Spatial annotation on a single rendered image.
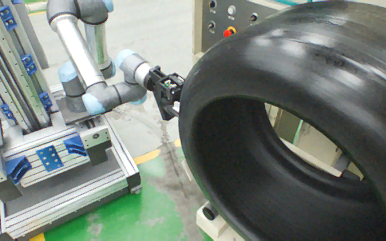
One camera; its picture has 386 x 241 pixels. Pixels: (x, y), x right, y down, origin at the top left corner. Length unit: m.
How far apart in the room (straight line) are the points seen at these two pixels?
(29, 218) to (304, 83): 1.65
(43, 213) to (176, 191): 0.81
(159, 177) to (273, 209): 1.28
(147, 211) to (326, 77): 1.63
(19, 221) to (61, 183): 0.29
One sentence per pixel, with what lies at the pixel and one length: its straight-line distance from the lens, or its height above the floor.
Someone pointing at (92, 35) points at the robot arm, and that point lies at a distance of 1.26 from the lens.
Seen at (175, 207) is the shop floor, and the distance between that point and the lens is 1.89.
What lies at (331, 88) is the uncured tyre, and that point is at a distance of 0.38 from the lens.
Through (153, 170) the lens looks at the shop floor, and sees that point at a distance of 2.07.
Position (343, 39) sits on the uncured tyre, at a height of 1.47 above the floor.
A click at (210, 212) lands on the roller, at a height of 0.92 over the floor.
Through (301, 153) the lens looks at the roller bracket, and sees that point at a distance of 0.97.
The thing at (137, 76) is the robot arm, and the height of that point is 1.16.
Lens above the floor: 1.63
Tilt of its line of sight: 43 degrees down
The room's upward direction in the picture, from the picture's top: straight up
